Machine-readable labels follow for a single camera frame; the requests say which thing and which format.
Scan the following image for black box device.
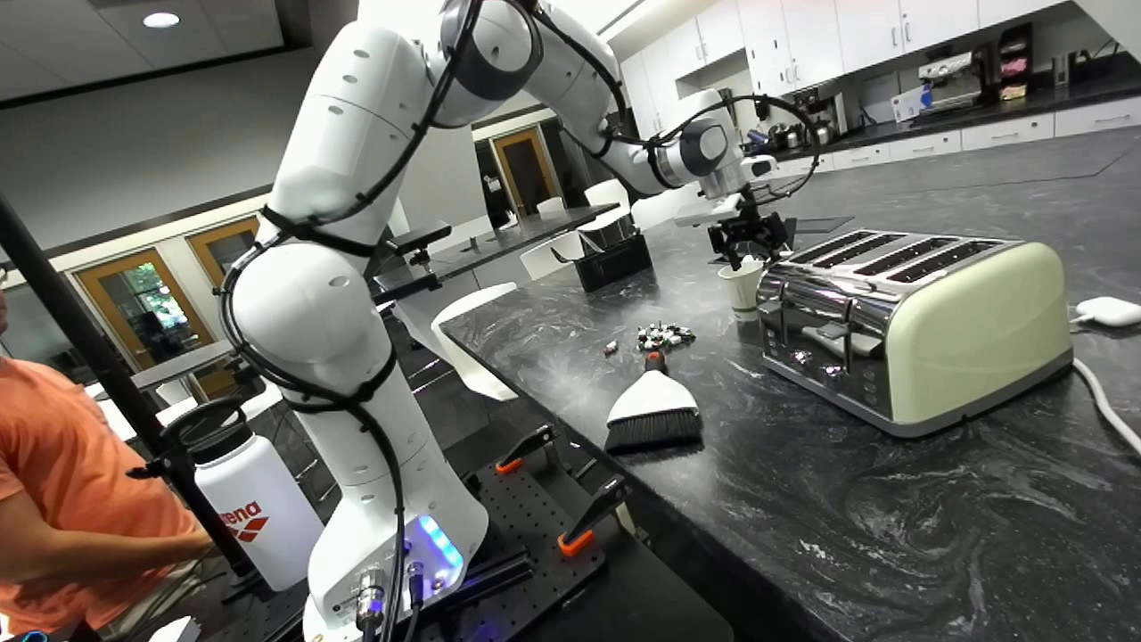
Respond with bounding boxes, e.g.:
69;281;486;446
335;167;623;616
569;211;656;296

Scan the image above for small wood-framed window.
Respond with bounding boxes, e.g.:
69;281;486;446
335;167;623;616
184;214;266;289

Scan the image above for kitchen counter white cabinets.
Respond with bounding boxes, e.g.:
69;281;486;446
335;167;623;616
789;89;1141;177

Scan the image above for black countertop appliance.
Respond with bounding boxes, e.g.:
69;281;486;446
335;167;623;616
799;89;850;152

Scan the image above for white countertop appliance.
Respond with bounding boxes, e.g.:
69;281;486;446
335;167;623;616
887;83;942;130

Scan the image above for white hand brush orange-black handle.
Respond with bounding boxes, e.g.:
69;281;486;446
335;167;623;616
602;347;707;458

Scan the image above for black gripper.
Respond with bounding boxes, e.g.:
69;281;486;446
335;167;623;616
711;190;794;278

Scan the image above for wood-framed doorway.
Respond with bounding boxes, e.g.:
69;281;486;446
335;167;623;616
487;123;562;220

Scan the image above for white wall cabinets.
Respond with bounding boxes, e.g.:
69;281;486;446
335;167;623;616
613;0;1075;104

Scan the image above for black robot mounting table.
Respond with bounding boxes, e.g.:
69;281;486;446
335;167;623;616
390;402;743;642

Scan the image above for person's bare forearm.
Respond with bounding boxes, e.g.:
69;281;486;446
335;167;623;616
0;521;219;587

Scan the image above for cream and chrome toaster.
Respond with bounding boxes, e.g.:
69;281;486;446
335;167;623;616
753;226;1077;442

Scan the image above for white toaster power cable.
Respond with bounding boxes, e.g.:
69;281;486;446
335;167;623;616
1067;354;1141;464

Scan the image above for large wood-framed window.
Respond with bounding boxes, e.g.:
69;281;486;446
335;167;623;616
71;247;220;373

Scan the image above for white water bottle black lid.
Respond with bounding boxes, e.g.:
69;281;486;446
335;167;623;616
164;396;328;595

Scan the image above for white power adapter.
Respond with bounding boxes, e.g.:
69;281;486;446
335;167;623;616
1071;294;1141;333

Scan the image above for open kitchen shelf unit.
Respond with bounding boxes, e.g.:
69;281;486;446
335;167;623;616
911;17;1041;123

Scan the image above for orange-handled black clamp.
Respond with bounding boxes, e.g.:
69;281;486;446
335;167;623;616
552;473;636;564
491;423;561;480

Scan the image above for person in orange shirt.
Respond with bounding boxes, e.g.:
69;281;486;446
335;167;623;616
0;281;219;642

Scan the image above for black tripod pole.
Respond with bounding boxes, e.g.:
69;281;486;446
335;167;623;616
0;192;262;582

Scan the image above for dark background desk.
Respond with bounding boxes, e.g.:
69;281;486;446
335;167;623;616
367;199;619;306

